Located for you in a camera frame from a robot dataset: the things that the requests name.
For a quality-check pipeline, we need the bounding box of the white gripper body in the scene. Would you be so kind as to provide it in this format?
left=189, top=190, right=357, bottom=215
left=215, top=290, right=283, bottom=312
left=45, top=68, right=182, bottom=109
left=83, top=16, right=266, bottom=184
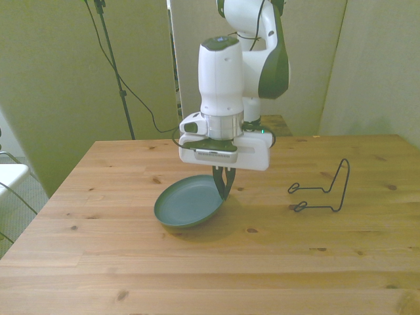
left=178, top=131, right=274, bottom=172

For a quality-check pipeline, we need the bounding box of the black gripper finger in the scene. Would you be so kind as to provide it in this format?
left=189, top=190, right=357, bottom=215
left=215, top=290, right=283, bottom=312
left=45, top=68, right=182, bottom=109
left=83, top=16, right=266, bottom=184
left=225, top=167, right=236, bottom=198
left=212, top=165, right=228, bottom=201

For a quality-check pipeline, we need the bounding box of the dark green round plate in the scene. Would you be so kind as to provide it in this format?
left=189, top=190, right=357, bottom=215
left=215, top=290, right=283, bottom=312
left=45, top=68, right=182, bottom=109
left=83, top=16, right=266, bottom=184
left=154, top=175, right=228, bottom=230

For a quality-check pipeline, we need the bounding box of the small wooden robot base table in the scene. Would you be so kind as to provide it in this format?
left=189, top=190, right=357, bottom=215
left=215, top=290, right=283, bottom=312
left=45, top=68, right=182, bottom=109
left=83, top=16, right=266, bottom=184
left=260, top=114, right=293, bottom=137

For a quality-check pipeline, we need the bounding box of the black tripod stand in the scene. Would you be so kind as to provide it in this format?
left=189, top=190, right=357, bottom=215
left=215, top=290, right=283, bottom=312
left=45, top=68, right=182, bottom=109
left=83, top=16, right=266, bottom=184
left=93, top=0, right=137, bottom=140

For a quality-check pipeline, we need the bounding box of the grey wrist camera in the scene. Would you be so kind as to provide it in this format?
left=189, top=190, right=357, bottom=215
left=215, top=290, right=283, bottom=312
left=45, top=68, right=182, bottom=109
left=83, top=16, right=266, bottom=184
left=182, top=139, right=240, bottom=164

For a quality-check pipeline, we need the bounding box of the black wire plate stand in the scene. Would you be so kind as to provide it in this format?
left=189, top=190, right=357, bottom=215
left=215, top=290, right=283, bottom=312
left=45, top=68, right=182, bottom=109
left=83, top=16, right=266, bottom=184
left=287, top=158, right=351, bottom=213

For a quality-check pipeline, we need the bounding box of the black tripod cable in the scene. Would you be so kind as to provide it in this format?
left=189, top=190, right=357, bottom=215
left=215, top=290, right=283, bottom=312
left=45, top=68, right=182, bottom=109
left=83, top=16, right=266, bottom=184
left=83, top=0, right=180, bottom=134

